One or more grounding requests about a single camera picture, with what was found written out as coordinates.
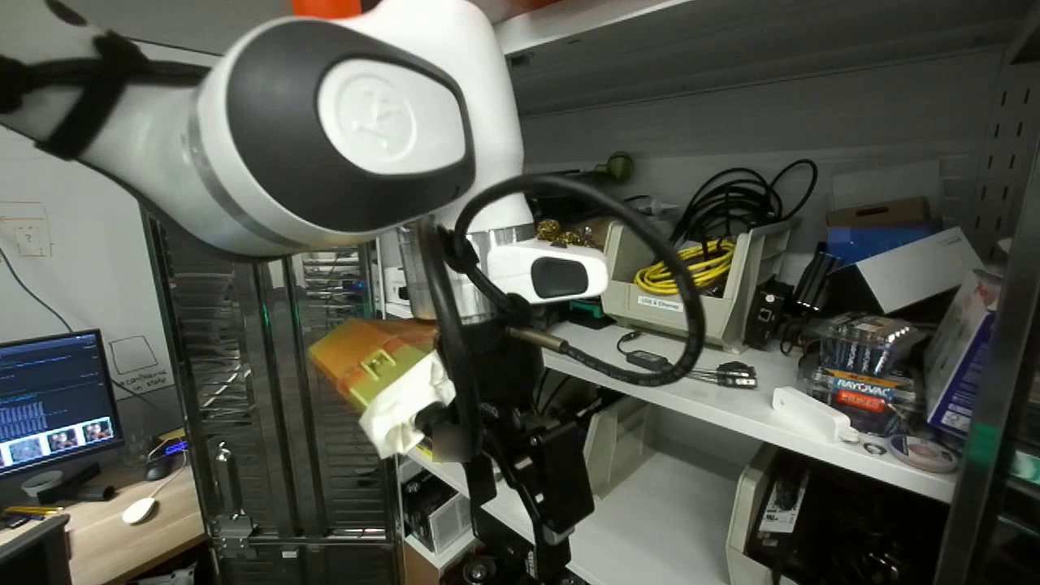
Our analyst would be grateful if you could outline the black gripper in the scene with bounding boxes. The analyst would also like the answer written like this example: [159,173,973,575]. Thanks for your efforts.
[464,322,602,578]

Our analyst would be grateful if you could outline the short black cable with connector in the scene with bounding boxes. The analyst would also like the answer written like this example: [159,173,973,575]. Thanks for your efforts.
[614,328,763,393]

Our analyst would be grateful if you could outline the white box with black device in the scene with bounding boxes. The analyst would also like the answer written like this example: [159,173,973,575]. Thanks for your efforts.
[395,471,473,556]

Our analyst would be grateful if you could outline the small green item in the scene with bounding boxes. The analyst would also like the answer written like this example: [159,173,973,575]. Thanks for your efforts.
[557,299,610,328]

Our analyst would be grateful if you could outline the stainless steel tray rack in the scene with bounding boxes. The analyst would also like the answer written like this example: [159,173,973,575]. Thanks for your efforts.
[139,209,403,585]

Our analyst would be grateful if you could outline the small white plastic piece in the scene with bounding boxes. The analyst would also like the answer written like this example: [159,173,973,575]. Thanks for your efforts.
[767,384,862,441]

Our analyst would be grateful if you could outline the black charger block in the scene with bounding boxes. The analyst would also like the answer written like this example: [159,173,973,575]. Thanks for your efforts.
[743,275,797,350]

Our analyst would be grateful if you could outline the battery pack with orange label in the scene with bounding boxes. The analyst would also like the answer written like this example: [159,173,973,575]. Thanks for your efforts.
[802,364,927,438]

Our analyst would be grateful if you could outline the black cylindrical device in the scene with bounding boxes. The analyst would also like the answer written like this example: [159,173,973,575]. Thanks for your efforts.
[793,240,846,328]

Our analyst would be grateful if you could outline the clear battery blister pack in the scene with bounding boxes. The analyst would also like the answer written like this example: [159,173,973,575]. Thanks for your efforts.
[811,312,935,379]

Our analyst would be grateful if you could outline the black device with blue light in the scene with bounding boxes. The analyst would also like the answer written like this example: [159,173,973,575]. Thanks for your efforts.
[139,429,194,485]

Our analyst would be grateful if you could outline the flat clear tape roll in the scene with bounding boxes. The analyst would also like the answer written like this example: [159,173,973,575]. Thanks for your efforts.
[884,429,961,479]

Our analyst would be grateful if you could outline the white computer mouse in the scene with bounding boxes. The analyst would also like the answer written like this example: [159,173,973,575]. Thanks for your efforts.
[117,494,165,531]

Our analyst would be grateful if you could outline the blue flat box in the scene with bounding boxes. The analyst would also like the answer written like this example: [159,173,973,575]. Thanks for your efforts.
[825,219,941,269]

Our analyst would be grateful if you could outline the brown cardboard box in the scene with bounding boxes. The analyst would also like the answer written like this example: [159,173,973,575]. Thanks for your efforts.
[825,195,935,230]

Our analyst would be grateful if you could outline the plain white cardboard box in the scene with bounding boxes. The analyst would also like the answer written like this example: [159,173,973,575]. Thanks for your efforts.
[852,225,986,319]

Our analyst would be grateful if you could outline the blue and white box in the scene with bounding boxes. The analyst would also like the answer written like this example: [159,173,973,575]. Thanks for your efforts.
[922,267,1006,441]

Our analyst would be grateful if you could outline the wooden desk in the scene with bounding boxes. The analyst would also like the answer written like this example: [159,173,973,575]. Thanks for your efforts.
[0,458,212,585]

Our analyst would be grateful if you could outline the black monitor stand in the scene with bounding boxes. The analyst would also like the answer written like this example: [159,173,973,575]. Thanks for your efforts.
[17,461,120,510]

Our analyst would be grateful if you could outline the computer monitor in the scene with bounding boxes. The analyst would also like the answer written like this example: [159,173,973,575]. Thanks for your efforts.
[0,328,127,488]

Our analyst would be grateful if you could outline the orange green white camera mount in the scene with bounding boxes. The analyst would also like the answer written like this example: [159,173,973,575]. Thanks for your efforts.
[305,316,460,461]

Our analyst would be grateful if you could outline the coiled yellow cable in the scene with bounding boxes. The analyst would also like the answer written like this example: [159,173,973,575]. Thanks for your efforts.
[629,238,740,299]

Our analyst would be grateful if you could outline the grey storage bin yellow cable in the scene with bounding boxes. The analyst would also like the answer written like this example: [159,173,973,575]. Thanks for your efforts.
[598,210,802,350]

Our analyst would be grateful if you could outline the black cables in bin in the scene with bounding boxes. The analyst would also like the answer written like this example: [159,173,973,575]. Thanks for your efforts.
[774,461,948,585]

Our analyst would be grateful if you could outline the black cable bundle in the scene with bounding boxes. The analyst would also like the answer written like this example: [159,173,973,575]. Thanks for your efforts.
[666,156,821,251]

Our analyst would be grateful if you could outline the white wall plate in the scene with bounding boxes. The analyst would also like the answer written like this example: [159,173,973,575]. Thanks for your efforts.
[105,331,168,388]

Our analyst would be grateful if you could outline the metal shelving unit frame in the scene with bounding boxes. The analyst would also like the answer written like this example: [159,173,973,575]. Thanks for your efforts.
[371,0,1040,585]

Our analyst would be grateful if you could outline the thin black wall cable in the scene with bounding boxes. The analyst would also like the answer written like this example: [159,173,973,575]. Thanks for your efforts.
[0,245,174,436]

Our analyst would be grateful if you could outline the white wall outlet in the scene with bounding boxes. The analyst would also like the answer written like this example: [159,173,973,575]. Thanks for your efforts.
[0,202,55,263]

